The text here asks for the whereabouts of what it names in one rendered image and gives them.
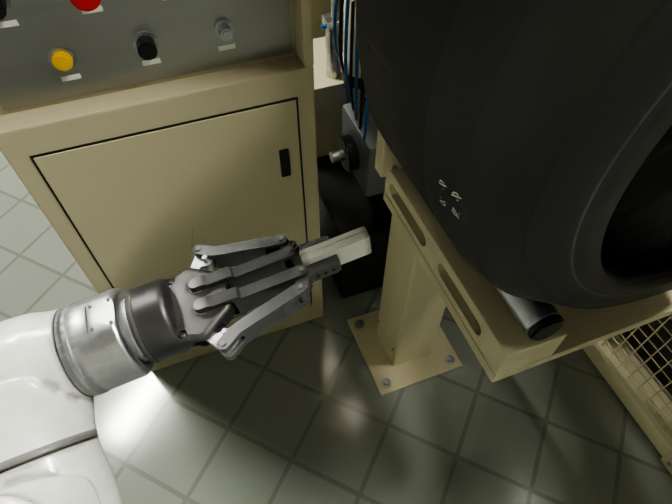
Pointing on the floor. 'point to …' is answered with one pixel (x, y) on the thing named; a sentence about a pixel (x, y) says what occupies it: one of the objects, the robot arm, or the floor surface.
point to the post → (407, 303)
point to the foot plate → (368, 340)
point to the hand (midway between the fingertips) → (336, 252)
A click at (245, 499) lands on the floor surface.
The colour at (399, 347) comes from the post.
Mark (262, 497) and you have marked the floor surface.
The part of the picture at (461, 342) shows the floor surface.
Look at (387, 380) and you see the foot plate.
